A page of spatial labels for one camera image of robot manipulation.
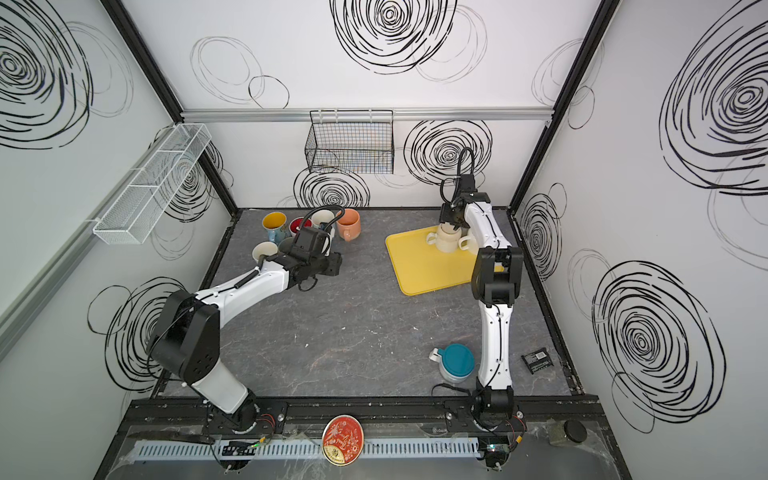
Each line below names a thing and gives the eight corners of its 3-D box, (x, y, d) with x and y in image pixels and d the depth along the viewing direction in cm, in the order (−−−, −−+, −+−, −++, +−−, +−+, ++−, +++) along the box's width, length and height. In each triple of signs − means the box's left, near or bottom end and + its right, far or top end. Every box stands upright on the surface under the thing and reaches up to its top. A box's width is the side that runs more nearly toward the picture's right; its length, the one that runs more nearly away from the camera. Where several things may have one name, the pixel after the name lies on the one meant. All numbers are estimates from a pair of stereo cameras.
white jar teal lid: (432, 383, 81) (435, 374, 74) (429, 354, 86) (433, 343, 79) (469, 383, 81) (477, 374, 74) (465, 354, 86) (471, 343, 79)
